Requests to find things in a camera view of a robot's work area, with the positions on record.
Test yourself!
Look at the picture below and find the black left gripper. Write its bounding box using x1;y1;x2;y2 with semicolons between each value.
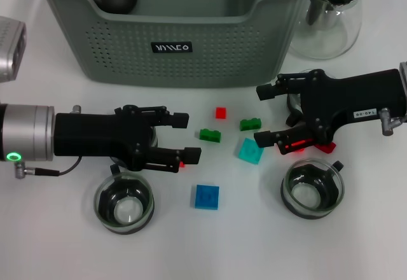
54;104;202;174

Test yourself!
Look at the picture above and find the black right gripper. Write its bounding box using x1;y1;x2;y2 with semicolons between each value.
254;68;407;155

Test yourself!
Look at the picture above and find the teal square toy block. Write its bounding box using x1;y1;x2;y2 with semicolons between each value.
235;137;265;165

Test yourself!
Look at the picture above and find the blue square toy block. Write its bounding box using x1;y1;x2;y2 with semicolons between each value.
191;184;220;211

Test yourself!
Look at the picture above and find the grey-green perforated storage bin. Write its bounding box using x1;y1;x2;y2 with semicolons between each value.
30;0;322;89

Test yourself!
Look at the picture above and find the green toy brick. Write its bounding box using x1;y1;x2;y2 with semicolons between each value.
239;118;262;132
199;128;222;143

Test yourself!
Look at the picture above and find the dark red toy brick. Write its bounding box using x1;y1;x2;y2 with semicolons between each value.
314;141;337;155

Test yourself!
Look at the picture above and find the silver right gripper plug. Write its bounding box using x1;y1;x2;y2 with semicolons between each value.
380;107;407;137

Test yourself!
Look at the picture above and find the glass carafe with black lid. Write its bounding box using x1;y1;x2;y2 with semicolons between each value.
287;0;368;60

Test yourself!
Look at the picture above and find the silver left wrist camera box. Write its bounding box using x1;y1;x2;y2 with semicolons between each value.
0;15;27;84

